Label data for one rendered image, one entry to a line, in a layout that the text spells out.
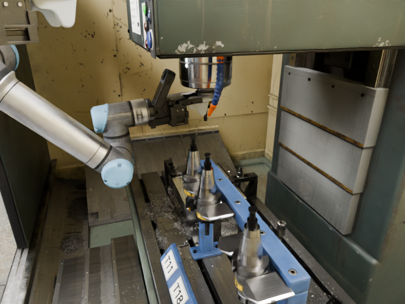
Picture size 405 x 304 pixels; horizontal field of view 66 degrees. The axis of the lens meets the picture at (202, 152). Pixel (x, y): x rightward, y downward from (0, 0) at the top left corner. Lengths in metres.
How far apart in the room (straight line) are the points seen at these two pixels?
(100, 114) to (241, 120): 1.48
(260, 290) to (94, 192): 1.41
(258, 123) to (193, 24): 1.75
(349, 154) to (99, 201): 1.26
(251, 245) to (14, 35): 0.45
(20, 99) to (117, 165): 0.25
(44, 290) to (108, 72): 1.16
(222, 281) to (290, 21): 0.70
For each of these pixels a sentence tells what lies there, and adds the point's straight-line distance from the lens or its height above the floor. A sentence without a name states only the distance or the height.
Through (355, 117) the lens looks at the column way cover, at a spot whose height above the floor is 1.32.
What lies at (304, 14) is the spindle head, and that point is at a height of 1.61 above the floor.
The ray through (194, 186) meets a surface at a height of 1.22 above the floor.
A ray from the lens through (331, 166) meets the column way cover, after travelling 1.19.
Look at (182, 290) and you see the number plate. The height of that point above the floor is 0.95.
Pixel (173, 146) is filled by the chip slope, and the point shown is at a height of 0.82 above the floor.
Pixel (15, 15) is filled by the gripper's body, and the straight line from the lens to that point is 0.48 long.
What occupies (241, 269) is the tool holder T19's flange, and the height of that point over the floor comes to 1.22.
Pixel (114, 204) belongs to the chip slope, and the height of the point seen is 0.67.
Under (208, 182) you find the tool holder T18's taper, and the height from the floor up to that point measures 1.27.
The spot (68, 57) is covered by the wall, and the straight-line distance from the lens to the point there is 1.93.
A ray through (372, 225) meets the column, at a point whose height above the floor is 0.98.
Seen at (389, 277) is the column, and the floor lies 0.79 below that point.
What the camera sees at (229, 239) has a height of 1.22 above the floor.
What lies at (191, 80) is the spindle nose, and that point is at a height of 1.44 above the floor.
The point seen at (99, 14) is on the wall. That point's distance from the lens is 1.91.
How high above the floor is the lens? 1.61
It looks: 24 degrees down
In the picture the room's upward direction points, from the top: straight up
